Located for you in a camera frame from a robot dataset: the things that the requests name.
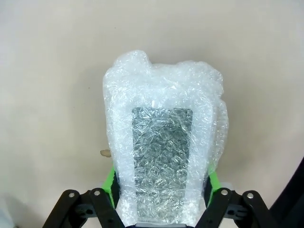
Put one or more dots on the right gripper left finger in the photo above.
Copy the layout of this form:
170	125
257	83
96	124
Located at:
95	209

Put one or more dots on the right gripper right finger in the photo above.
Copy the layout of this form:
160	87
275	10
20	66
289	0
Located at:
237	209

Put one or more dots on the bubble-wrapped clock grey display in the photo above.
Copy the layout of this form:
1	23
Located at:
161	142

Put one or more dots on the person in black jacket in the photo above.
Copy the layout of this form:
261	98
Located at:
294	197

